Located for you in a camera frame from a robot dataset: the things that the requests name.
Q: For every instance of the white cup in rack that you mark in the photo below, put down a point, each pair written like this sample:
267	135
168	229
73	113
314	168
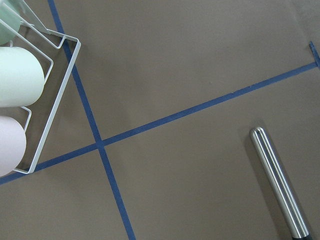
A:
22	78

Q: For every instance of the steel muddler rod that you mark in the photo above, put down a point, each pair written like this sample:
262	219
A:
279	184

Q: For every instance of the pink cup in rack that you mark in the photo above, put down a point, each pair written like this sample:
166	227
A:
12	144

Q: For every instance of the white wire cup rack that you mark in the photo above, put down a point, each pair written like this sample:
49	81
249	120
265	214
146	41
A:
32	22

